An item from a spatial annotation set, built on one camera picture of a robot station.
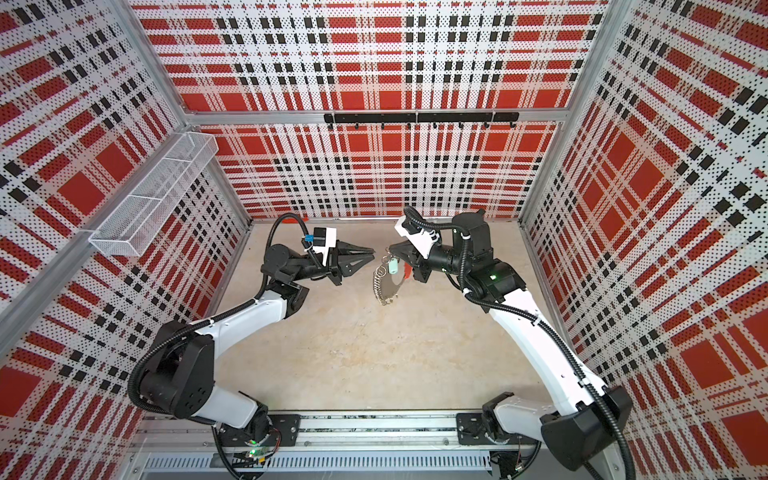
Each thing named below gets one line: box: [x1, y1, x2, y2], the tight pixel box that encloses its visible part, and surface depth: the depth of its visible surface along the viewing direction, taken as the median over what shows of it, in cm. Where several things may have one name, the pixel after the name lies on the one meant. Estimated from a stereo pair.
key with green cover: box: [388, 257, 399, 275], surface depth 70 cm
